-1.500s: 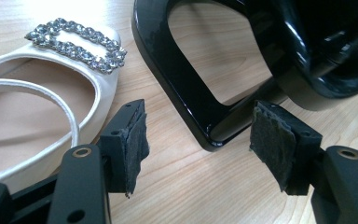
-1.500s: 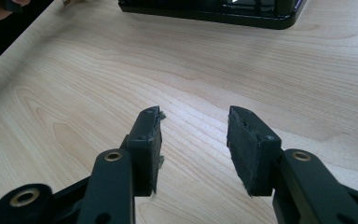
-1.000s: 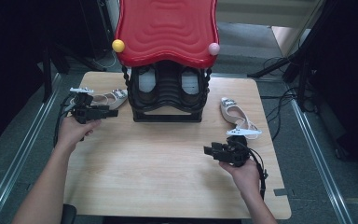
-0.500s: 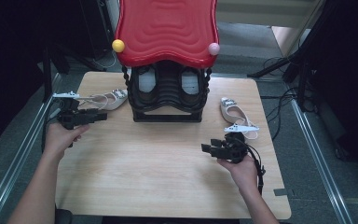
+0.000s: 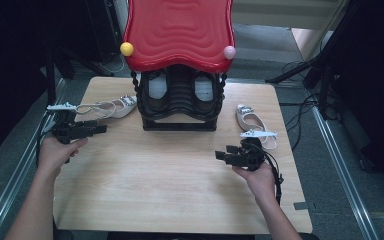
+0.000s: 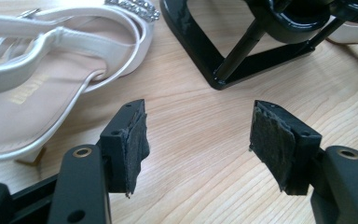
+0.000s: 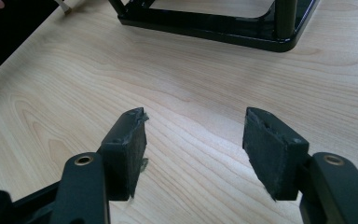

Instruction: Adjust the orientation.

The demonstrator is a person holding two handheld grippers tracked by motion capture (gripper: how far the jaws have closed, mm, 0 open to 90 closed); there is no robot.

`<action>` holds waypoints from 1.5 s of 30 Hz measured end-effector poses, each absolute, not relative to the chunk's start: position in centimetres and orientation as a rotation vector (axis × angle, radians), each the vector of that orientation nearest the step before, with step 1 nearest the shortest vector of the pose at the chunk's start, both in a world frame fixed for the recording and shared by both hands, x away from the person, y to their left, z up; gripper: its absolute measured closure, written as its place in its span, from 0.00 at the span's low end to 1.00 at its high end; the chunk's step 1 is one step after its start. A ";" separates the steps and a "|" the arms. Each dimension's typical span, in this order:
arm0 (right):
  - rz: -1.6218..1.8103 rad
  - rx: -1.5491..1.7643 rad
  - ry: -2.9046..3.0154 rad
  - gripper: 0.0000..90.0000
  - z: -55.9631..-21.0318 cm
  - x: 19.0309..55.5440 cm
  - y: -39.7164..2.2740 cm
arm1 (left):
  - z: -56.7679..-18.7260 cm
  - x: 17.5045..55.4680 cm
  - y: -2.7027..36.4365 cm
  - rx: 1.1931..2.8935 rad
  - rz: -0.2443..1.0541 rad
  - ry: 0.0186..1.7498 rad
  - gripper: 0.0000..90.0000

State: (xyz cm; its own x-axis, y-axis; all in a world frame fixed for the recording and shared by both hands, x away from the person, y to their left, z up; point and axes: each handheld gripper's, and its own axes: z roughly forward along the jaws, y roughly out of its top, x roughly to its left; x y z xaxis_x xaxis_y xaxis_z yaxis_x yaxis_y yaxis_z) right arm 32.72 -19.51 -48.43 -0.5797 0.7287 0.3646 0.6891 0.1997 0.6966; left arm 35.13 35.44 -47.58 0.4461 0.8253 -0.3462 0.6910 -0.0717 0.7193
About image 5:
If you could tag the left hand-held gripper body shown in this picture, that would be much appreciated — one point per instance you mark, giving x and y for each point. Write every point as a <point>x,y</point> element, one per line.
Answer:
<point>66,130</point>

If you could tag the person's left hand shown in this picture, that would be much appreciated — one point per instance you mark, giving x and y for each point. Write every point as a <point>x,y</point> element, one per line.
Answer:
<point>55,156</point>

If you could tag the black metal stand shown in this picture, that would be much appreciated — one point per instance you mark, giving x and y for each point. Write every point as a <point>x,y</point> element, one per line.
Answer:
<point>325,86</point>
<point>50,86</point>

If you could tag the dark curtain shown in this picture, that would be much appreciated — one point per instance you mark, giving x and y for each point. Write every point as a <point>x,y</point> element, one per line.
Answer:
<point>10,66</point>
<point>376,83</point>

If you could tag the dark tape strip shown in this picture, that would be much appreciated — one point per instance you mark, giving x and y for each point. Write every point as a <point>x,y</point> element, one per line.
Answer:
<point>300,205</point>

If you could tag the beige slingback sandal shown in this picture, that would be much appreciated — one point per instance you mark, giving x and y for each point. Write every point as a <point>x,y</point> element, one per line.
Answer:
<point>121,108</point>
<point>246,121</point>

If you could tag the person's right hand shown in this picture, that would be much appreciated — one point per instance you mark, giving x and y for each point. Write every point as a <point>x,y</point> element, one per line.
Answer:
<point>260,183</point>

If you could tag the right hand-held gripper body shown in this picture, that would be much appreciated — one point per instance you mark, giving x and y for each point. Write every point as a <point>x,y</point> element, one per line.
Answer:
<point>251,155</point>

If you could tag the metal floor rail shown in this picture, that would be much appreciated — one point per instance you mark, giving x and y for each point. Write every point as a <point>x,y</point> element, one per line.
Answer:
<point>10,193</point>
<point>343,173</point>

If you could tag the red and black shoe rack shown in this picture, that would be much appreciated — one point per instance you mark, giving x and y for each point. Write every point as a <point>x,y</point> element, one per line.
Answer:
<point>180,36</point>

